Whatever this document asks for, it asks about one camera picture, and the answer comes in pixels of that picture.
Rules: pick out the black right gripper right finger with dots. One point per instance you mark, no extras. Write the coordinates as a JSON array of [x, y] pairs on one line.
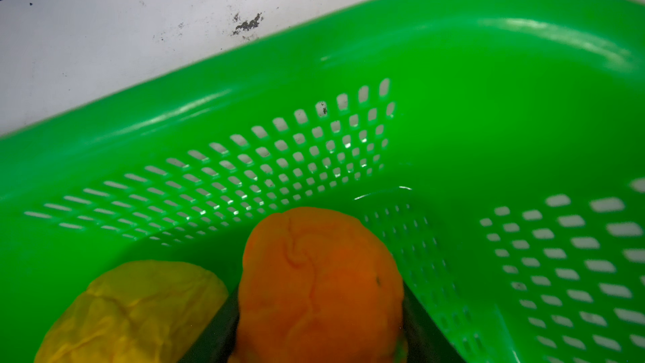
[[425, 341]]

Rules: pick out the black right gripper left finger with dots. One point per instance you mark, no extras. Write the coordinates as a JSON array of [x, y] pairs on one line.
[[216, 343]]

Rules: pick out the yellow orange fruit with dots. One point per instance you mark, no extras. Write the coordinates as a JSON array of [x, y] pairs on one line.
[[141, 311]]

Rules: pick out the orange tangerine fruit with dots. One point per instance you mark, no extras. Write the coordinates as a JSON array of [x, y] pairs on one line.
[[318, 286]]

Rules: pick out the green plastic basket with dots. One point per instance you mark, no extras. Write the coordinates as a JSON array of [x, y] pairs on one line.
[[495, 146]]

